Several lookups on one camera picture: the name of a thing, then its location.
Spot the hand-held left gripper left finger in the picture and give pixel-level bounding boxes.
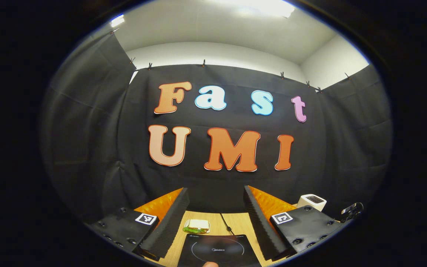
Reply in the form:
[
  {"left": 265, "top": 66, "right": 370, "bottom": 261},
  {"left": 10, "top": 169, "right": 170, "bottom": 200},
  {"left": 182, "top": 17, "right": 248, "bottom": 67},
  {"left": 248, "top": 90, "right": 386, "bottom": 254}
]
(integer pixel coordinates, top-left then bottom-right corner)
[{"left": 86, "top": 187, "right": 191, "bottom": 262}]

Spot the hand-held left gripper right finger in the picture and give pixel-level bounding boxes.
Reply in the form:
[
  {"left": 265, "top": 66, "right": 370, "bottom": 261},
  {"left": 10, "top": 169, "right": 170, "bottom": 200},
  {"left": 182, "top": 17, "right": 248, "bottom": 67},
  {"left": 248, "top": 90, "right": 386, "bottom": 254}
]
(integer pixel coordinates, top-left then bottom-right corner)
[{"left": 243, "top": 185, "right": 342, "bottom": 261}]

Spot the black induction cooktop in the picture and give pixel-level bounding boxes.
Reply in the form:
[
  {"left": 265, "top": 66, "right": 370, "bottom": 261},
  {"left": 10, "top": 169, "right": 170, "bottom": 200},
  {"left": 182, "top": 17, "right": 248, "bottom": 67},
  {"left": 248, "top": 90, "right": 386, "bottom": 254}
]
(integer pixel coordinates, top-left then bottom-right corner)
[{"left": 177, "top": 233, "right": 262, "bottom": 267}]

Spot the sandwich with lettuce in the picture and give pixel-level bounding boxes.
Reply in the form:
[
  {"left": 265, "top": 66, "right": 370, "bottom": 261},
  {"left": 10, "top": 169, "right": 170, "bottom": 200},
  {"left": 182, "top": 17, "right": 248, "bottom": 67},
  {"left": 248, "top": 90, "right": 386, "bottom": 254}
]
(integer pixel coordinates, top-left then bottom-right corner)
[{"left": 183, "top": 218, "right": 211, "bottom": 234}]

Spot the black backdrop cloth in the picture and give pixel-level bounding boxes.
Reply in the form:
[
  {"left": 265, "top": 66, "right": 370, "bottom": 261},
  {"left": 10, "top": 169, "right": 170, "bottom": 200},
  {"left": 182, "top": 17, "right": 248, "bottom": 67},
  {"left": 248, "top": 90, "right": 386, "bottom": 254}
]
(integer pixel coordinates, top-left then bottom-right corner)
[{"left": 39, "top": 32, "right": 394, "bottom": 230}]

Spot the row of cloth clips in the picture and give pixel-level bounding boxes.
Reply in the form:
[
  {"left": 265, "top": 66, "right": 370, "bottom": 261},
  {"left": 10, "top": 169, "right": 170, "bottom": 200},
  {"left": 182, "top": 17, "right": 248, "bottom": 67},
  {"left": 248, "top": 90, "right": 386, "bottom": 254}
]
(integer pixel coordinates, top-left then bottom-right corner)
[{"left": 110, "top": 29, "right": 351, "bottom": 93}]

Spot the large ceiling light panel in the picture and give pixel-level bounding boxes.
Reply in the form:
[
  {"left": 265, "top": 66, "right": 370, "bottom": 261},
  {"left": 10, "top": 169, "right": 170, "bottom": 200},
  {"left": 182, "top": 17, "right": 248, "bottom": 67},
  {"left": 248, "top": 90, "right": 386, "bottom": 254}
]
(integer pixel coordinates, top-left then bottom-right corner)
[{"left": 213, "top": 0, "right": 296, "bottom": 19}]

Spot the black power cable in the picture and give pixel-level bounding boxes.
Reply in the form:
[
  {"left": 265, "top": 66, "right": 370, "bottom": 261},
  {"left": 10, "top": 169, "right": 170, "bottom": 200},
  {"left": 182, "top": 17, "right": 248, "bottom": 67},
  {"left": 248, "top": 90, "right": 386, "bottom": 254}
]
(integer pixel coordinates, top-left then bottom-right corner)
[{"left": 220, "top": 213, "right": 235, "bottom": 235}]

